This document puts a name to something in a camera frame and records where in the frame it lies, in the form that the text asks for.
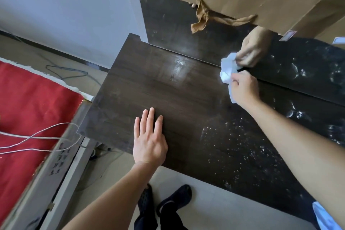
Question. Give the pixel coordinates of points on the person's left hand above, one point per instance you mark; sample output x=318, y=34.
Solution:
x=149, y=143

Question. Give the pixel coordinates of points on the person's right hand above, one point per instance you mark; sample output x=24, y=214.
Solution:
x=246, y=89

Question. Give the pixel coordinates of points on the person's left middle finger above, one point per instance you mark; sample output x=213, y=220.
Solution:
x=151, y=120

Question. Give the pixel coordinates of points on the person's right fingers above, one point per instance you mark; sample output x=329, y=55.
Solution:
x=235, y=83

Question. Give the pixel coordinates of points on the person's left little finger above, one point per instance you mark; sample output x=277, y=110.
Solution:
x=137, y=127

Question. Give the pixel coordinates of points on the white tissue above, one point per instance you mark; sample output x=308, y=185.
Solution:
x=226, y=72

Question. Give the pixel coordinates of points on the person's right forearm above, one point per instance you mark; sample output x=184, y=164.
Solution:
x=296, y=151

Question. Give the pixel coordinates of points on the person's left forearm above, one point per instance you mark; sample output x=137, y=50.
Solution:
x=116, y=200

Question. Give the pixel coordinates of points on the red-bordered white label sticker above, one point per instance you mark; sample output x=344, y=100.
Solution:
x=287, y=35

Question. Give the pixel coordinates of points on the tan nylon stocking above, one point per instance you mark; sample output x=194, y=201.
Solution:
x=200, y=19

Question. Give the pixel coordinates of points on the black clog shoe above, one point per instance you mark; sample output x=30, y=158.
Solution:
x=145, y=200
x=175, y=200

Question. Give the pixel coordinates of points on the dark glossy wooden back panel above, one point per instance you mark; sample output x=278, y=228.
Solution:
x=172, y=22

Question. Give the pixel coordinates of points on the person's dark trousers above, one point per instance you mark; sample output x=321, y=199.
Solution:
x=172, y=221

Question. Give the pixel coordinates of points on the red cloth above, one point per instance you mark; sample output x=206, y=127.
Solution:
x=32, y=103

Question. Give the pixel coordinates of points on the blue-bordered white label sticker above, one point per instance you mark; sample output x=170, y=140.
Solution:
x=339, y=40

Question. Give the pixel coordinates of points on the light blue shirt sleeve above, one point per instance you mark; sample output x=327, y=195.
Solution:
x=324, y=219

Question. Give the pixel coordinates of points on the white bed frame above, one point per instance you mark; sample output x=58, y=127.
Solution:
x=62, y=184

